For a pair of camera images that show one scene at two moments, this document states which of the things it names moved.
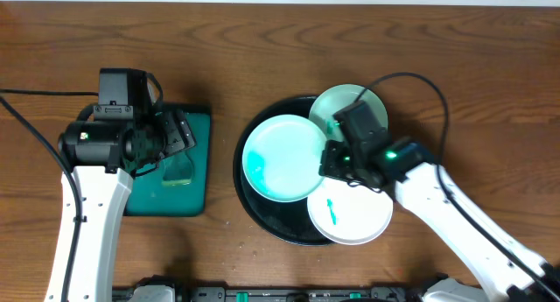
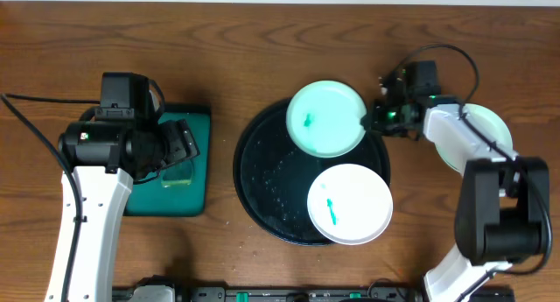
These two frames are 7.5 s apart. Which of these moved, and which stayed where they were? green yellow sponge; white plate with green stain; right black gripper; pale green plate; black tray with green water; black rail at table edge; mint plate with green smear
Moved: mint plate with green smear; pale green plate; right black gripper
Stayed: black tray with green water; green yellow sponge; black rail at table edge; white plate with green stain
